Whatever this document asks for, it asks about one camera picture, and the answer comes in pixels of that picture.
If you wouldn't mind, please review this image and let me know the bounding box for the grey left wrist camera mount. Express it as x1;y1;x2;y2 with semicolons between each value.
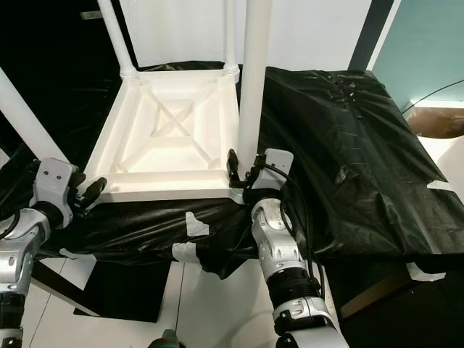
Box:
32;158;80;230

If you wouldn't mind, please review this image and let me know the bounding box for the thin black wall cable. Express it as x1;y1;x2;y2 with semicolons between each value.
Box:
402;80;464;113

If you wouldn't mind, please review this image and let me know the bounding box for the brown cardboard box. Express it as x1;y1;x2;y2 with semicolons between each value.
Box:
406;107;464;139

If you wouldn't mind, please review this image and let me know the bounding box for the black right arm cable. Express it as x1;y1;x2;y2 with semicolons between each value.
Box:
257;161;327;291

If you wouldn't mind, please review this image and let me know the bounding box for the white plastic table top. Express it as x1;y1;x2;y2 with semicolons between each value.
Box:
83;69;252;206

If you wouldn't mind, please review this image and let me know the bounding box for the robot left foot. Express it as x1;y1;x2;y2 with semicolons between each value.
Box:
149;328;183;348

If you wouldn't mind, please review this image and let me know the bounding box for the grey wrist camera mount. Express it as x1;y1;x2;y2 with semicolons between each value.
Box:
261;149;295;191
32;158;80;230

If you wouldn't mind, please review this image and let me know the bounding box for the white plastic table leg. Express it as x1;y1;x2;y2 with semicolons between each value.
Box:
237;0;273;179
223;0;241;75
0;67;70;165
97;0;138;80

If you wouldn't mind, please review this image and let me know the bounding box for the black door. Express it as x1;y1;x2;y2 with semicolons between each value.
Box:
0;0;133;153

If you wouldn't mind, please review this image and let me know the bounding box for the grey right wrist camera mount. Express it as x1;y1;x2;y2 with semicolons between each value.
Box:
261;149;295;191

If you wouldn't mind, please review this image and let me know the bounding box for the black plastic sheet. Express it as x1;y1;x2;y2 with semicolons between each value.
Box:
0;59;464;280

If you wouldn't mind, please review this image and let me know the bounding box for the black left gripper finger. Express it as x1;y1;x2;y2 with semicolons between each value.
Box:
81;176;109;212

